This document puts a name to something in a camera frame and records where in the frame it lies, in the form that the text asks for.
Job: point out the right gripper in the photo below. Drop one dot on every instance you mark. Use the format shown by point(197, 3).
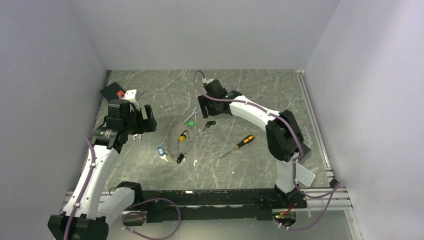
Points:
point(203, 101)

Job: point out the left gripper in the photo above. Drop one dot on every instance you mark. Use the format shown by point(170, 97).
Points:
point(147, 125)

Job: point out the metal key organizer plate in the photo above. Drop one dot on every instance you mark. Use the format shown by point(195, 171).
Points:
point(174, 147)

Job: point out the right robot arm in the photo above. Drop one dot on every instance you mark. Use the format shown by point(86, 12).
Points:
point(285, 140)

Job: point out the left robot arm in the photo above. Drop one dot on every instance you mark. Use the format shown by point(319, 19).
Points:
point(84, 217)

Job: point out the silver wrench left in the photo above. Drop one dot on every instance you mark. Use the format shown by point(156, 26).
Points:
point(136, 137)

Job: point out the silver wrench near plate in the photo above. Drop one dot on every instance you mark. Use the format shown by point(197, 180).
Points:
point(190, 116)

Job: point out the blue key tag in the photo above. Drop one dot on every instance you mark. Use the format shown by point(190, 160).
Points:
point(161, 151)

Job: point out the left black box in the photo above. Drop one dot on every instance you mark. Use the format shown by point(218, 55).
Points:
point(112, 92)

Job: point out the black box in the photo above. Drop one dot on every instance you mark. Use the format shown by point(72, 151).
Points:
point(296, 154)
point(112, 92)

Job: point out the right orange black screwdriver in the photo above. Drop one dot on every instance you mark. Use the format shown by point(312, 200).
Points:
point(248, 139)

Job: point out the black key tag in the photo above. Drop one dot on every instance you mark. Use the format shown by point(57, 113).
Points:
point(180, 158)

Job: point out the right black box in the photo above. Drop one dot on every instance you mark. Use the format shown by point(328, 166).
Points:
point(296, 154)

